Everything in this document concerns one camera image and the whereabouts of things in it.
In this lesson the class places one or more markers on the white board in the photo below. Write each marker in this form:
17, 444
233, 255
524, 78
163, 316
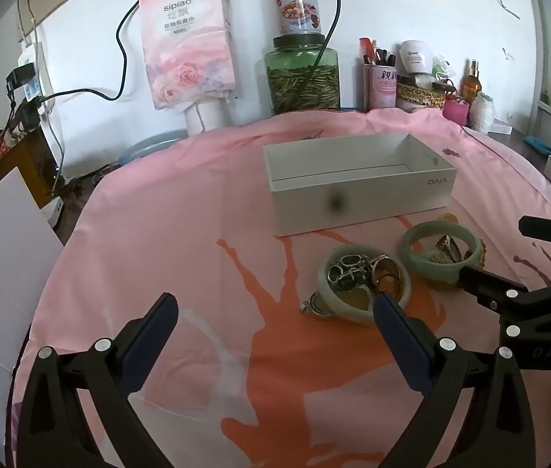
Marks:
2, 278

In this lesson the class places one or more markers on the amber glass bottle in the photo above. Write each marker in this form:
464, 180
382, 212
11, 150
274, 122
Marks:
471, 85

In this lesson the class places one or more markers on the green plastic bag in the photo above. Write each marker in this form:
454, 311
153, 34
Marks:
442, 66

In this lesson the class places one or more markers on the pink printed cloth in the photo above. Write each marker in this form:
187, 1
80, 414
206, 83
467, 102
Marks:
183, 253

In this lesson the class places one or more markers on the printed food can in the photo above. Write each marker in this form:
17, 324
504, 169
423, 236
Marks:
297, 5

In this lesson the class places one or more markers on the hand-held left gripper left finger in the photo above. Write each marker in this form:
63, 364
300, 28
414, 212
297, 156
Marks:
151, 341

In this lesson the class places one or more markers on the small dark box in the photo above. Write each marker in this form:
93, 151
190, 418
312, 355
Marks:
445, 86

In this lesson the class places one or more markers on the small white device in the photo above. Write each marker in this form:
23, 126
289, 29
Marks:
53, 210

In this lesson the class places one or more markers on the white cardboard box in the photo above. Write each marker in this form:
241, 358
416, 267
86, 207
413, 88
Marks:
353, 204

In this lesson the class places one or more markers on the pink plastic basket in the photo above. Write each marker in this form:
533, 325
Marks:
456, 109

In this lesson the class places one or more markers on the white cylinder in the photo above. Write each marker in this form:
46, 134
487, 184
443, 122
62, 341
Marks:
207, 117

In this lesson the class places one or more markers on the red comb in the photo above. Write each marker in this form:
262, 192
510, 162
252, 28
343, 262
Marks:
366, 48

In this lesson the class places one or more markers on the blue plastic basin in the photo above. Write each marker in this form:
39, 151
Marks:
148, 148

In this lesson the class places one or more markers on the small white packet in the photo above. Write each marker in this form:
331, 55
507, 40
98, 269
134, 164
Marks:
501, 126

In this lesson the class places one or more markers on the patterned round tin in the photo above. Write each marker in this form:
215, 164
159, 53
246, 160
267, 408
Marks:
419, 98

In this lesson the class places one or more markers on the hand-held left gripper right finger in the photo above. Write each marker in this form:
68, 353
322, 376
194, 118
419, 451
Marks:
402, 341

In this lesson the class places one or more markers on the white power strip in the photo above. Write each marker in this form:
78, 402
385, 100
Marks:
36, 73

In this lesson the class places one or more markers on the pale green jade bangle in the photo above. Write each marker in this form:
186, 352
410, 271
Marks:
409, 253
323, 280

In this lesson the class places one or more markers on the black plug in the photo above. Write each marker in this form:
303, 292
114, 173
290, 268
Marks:
19, 78

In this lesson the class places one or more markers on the pale jade pendant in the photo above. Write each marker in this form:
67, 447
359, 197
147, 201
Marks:
435, 256

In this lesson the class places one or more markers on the pink pen holder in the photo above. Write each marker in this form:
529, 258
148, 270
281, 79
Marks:
378, 90

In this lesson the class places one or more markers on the brown wooden cabinet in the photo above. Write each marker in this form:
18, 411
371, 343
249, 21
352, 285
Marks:
22, 161

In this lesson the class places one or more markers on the pink floral tissue pack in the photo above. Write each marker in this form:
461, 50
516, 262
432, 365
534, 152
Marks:
183, 34

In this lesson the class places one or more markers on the green glass jar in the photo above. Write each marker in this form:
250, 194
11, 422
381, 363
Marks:
300, 83

